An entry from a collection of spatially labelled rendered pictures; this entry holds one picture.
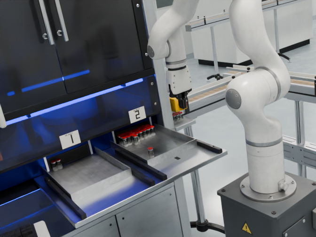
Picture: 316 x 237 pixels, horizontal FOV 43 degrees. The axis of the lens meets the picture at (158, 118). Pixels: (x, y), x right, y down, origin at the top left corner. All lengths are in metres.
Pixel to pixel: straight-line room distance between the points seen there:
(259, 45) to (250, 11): 0.10
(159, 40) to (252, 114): 0.46
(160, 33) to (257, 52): 0.38
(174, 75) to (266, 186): 0.55
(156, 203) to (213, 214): 0.86
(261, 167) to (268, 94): 0.25
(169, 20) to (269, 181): 0.66
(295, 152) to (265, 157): 1.18
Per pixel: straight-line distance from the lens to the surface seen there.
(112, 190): 1.55
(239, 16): 1.24
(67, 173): 1.77
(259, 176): 1.37
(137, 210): 2.03
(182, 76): 1.59
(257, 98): 1.22
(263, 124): 1.27
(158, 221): 2.13
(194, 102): 2.19
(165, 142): 1.85
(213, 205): 2.97
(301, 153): 2.48
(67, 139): 1.74
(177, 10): 1.45
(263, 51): 1.27
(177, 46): 1.55
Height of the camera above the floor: 1.61
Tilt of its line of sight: 20 degrees down
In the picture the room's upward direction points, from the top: 10 degrees counter-clockwise
